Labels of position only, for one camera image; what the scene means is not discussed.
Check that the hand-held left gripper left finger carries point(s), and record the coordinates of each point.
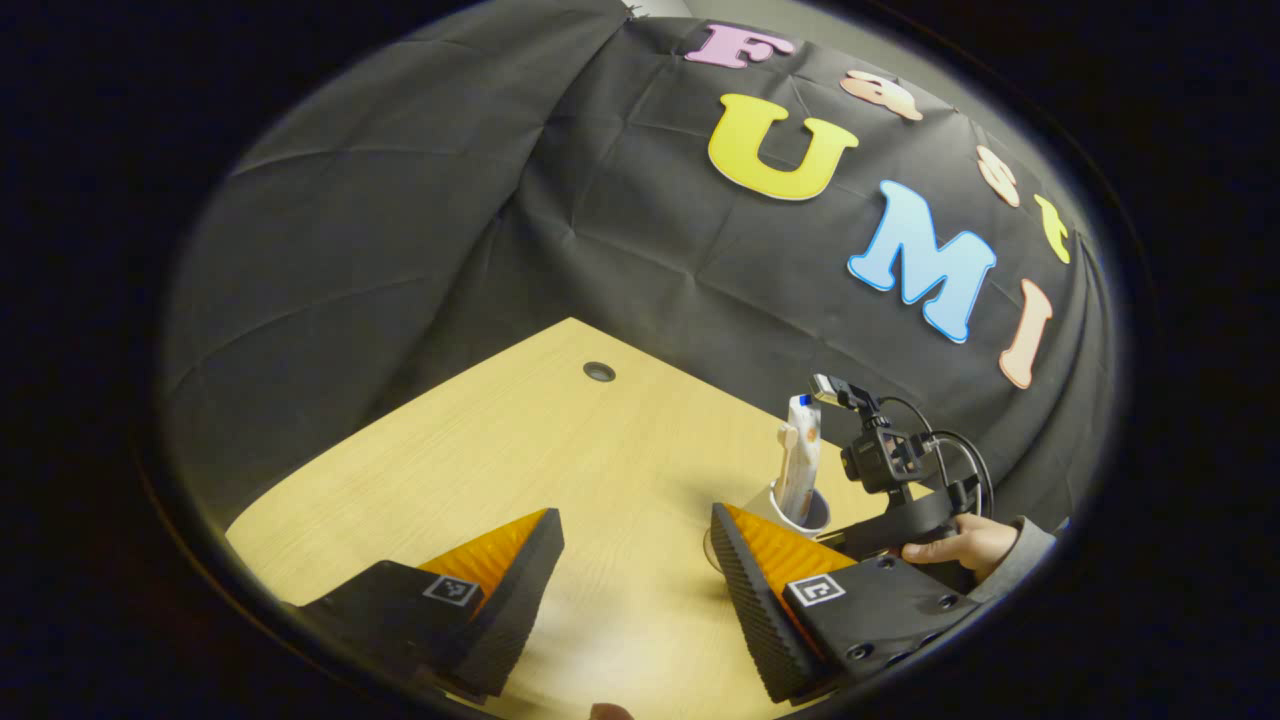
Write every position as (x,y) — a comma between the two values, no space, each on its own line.
(510,610)

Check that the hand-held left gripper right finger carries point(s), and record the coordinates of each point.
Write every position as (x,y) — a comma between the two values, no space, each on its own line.
(760,620)

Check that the light wooden desktop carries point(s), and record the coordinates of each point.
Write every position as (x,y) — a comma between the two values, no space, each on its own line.
(600,480)

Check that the black backdrop cloth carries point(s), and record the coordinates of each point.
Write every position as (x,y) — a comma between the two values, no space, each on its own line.
(450,230)

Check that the white toothpaste tube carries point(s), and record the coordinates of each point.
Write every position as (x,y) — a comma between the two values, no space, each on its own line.
(803,470)

